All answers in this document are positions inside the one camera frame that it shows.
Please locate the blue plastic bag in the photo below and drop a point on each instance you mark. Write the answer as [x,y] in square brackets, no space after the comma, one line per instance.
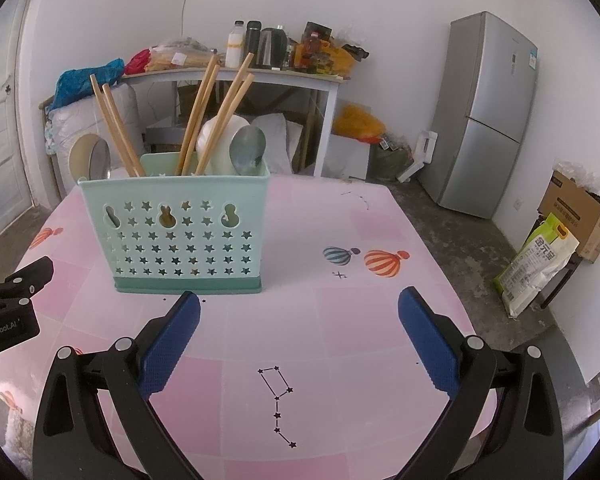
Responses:
[80,82]

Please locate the teal plastic utensil holder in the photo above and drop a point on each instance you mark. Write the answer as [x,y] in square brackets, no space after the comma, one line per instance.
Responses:
[190,220]

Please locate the white plastic holder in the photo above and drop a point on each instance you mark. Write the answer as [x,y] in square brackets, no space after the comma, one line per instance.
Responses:
[425,147]

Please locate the metal electric kettle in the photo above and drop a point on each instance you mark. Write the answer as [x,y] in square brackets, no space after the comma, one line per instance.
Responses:
[271,47]

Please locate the grey refrigerator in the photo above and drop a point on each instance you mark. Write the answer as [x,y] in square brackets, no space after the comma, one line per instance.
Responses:
[480,110]

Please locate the white green rice bag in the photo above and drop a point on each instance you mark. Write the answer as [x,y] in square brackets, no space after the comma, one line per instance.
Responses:
[535,265]

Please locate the orange plastic bag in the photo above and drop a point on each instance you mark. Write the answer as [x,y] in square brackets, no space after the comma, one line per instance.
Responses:
[357,122]

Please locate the clear bag of snacks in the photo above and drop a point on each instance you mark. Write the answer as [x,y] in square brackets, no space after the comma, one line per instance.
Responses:
[175,57]

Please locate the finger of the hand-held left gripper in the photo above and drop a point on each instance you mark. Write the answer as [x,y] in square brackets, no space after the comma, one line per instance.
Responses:
[25,277]

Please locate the metal spoon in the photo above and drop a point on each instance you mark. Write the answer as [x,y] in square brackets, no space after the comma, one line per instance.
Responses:
[247,150]

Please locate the white side table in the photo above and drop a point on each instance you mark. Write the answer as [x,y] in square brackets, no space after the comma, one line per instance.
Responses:
[325,90]

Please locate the pile of food packets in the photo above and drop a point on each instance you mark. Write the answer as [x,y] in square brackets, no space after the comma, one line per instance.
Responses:
[340,60]

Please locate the white door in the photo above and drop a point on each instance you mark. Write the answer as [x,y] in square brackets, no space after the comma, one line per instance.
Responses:
[0,135]

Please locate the white plastic bottle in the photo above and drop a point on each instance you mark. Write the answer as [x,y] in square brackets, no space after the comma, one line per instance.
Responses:
[234,45]

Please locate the cardboard box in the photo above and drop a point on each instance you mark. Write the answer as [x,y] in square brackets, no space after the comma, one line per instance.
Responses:
[575,215]

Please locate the pink printed tablecloth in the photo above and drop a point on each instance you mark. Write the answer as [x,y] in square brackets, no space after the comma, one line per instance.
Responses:
[330,320]

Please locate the round beige-rimmed disc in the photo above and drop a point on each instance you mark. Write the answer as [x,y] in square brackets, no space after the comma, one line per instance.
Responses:
[80,157]

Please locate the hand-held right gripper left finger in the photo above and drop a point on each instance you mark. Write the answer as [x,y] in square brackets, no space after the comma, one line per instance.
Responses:
[172,340]

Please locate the black thermos bottle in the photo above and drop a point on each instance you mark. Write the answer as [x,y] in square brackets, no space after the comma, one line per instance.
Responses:
[252,42]

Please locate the wooden pole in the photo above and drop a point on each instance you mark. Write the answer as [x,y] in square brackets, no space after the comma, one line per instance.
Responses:
[310,130]

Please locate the large white woven sack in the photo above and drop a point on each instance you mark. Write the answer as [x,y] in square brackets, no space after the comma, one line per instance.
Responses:
[65,130]

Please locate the red plastic bag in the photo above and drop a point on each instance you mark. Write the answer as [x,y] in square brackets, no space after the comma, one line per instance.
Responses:
[137,62]

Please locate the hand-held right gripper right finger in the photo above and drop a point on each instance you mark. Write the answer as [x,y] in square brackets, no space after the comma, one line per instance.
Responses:
[427,340]

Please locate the dark green bag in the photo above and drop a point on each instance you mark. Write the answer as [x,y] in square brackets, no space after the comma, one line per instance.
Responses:
[390,160]

